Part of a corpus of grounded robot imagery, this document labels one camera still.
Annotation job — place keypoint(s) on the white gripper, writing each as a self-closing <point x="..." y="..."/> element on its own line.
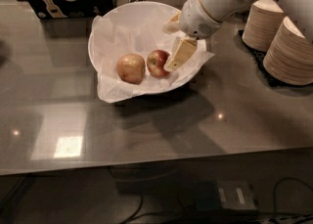
<point x="197" y="21"/>

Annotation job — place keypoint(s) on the red apple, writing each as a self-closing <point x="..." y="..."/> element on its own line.
<point x="156" y="61"/>

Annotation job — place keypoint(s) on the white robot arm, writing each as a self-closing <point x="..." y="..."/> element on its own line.
<point x="299" y="11"/>

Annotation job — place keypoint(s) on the white bowl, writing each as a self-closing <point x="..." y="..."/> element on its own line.
<point x="137" y="19"/>

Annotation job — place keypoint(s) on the yellow-red apple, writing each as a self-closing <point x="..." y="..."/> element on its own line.
<point x="131" y="68"/>

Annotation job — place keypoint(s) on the white paper liner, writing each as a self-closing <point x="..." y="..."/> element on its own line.
<point x="130" y="35"/>

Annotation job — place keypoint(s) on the black mat under plates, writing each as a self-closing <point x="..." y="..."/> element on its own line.
<point x="273" y="81"/>

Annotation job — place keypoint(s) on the rear stack of paper plates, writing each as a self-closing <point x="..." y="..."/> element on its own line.
<point x="263" y="21"/>

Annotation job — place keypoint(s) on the stack of paper plates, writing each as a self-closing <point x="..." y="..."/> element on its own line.
<point x="263" y="21"/>
<point x="289" y="40"/>

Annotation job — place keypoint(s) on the front stack of paper plates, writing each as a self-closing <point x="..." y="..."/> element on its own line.
<point x="289" y="40"/>

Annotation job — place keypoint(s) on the black box under table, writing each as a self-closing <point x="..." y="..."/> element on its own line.
<point x="228" y="196"/>

